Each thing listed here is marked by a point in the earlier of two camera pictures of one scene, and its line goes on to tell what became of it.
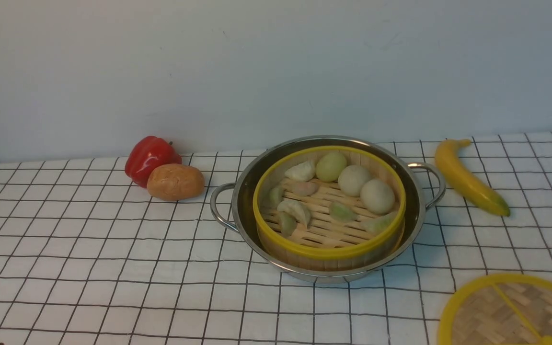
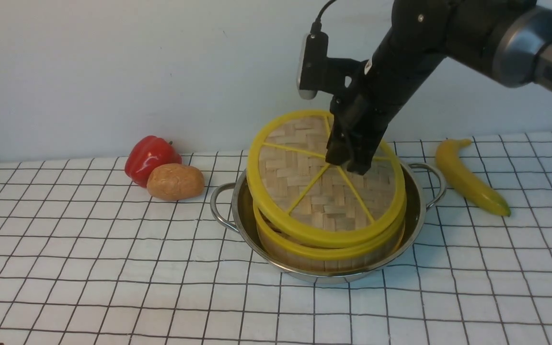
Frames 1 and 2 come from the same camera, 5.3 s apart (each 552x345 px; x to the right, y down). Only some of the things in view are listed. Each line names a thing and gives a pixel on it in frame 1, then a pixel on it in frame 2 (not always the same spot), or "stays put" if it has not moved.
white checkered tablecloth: (77, 252) stays put
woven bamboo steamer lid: (513, 309) -> (298, 195)
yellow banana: (446, 152) stays put
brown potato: (175, 182) stays put
